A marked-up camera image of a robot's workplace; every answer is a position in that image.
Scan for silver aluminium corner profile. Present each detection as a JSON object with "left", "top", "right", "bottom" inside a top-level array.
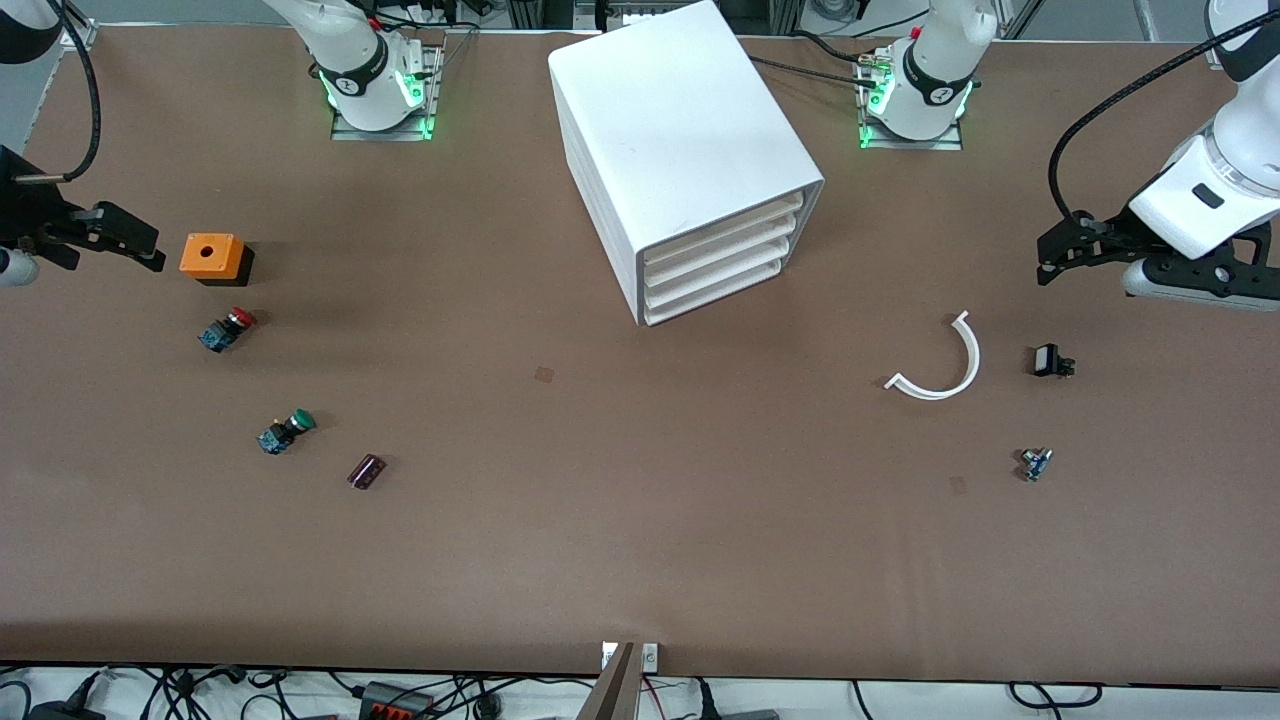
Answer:
[{"left": 60, "top": 0, "right": 99, "bottom": 49}]

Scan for green push button blue base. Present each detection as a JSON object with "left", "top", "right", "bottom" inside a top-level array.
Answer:
[{"left": 258, "top": 408, "right": 317, "bottom": 456}]

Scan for black power strip red switches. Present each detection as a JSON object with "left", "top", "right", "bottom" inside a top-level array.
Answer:
[{"left": 358, "top": 682, "right": 438, "bottom": 720}]

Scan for brown aluminium profile post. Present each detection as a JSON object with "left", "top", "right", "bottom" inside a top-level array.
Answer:
[{"left": 578, "top": 642, "right": 641, "bottom": 720}]

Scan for black looped floor cable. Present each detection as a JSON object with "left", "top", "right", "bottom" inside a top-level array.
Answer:
[{"left": 1008, "top": 682, "right": 1104, "bottom": 711}]

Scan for black base supply cable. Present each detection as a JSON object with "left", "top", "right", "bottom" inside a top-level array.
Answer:
[{"left": 750, "top": 30, "right": 883, "bottom": 93}]

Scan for grey left arm base plate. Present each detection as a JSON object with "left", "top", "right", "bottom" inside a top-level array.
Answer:
[{"left": 858, "top": 50, "right": 966, "bottom": 153}]

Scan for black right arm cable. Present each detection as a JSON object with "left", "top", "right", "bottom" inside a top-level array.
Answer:
[{"left": 15, "top": 0, "right": 103, "bottom": 186}]

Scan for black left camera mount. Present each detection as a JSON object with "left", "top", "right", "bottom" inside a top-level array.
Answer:
[{"left": 1140, "top": 225, "right": 1273, "bottom": 301}]

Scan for red push button blue base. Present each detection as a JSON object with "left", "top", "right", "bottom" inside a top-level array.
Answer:
[{"left": 198, "top": 307, "right": 256, "bottom": 353}]

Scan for white semicircular plastic bracket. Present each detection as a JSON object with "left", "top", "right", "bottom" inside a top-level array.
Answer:
[{"left": 885, "top": 311, "right": 982, "bottom": 401}]

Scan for white drawer cabinet housing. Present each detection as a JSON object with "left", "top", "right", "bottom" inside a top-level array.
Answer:
[{"left": 547, "top": 0, "right": 827, "bottom": 329}]

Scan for white cabinet drawer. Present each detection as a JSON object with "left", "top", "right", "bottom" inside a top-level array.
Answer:
[
  {"left": 646, "top": 237, "right": 796, "bottom": 309},
  {"left": 645, "top": 215, "right": 801, "bottom": 291},
  {"left": 647, "top": 255, "right": 786, "bottom": 327},
  {"left": 643, "top": 195, "right": 806, "bottom": 273}
]

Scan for orange button box black base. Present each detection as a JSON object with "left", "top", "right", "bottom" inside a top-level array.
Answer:
[{"left": 180, "top": 233, "right": 255, "bottom": 288}]

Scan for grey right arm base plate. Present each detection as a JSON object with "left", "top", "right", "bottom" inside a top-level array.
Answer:
[{"left": 330, "top": 45, "right": 444, "bottom": 143}]

